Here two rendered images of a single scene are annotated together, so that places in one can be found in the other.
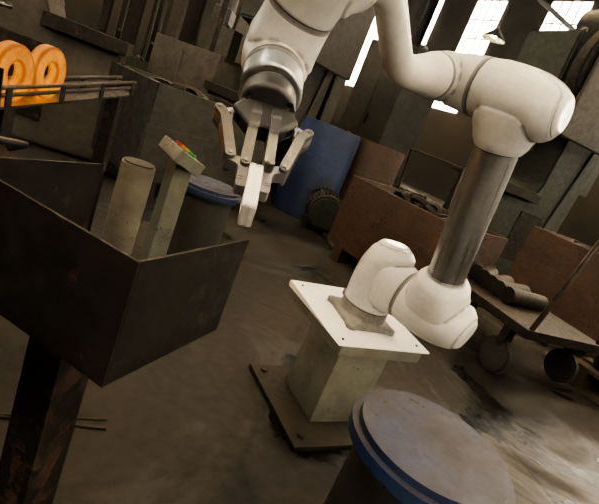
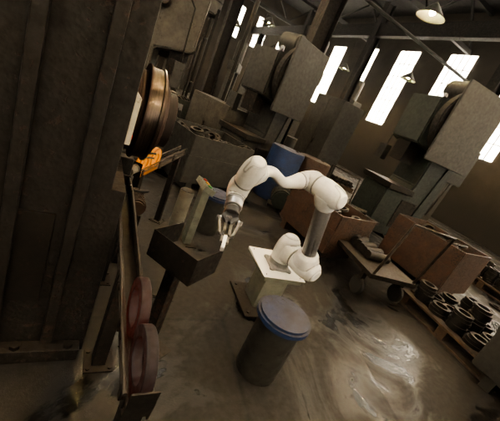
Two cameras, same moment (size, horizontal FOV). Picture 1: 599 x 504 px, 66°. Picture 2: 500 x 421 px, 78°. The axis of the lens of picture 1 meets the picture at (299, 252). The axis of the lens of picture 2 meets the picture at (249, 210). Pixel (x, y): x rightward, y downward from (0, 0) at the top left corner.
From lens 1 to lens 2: 0.89 m
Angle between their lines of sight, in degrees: 5
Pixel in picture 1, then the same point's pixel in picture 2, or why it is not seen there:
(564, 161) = (430, 172)
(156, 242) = (192, 223)
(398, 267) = (291, 246)
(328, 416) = not seen: hidden behind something
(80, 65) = not seen: hidden behind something
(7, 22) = not seen: hidden behind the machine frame
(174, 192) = (201, 202)
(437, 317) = (303, 268)
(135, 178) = (185, 197)
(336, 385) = (265, 292)
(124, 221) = (179, 215)
